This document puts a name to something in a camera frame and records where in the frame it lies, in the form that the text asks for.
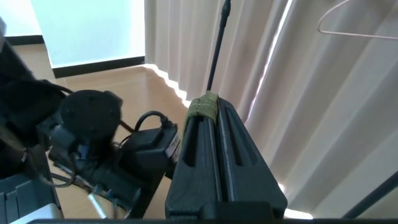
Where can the pink clothes hanger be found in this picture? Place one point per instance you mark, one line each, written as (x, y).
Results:
(351, 33)

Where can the green printed T-shirt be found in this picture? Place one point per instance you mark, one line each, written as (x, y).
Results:
(202, 105)

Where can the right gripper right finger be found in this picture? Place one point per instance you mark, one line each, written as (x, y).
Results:
(248, 183)

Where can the black clothes rack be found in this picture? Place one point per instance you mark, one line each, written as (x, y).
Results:
(219, 46)

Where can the beige curtain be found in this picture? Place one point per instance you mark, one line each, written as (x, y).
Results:
(311, 109)

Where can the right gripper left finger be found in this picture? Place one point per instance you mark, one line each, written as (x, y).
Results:
(196, 174)

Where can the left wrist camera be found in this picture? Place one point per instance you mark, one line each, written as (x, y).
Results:
(143, 149)

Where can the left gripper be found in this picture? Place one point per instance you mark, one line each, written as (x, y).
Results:
(174, 147)

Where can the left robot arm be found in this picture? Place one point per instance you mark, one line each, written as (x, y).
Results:
(90, 115)

